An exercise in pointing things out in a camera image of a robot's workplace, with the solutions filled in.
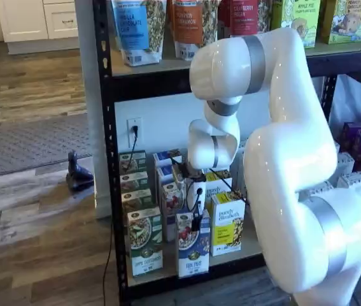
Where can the white cabinet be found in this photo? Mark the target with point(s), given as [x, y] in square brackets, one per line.
[33, 19]

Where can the blue granola pouch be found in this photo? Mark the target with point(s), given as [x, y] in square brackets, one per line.
[135, 28]

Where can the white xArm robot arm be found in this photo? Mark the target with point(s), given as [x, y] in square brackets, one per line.
[294, 159]

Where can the green apple pie box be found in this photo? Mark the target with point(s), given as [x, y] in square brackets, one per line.
[307, 19]

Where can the black floor object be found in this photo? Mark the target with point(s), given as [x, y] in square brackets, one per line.
[77, 178]

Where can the blue white flax plus box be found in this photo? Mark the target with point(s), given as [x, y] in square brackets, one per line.
[165, 173]
[188, 252]
[162, 157]
[172, 201]

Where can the green apple cinnamon oatmeal box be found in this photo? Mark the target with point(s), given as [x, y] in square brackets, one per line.
[135, 199]
[135, 161]
[145, 242]
[133, 181]

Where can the yellow white purely elizabeth box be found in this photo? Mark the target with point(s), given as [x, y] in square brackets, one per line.
[228, 226]
[220, 186]

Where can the white wall outlet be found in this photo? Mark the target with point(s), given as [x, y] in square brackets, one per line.
[134, 122]

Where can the green chocolate chip box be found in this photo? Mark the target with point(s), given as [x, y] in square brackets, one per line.
[345, 22]

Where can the grey floor rug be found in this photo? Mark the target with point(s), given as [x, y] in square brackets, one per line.
[30, 146]

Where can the red granola pouch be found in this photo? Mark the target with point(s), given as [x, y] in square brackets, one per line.
[240, 16]

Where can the orange granola pouch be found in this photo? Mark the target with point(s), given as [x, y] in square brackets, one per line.
[189, 25]

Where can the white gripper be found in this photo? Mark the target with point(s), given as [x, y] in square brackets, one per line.
[196, 194]

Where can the black metal shelf rack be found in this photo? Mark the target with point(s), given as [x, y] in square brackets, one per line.
[151, 84]

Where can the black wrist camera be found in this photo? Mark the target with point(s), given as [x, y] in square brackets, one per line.
[189, 172]

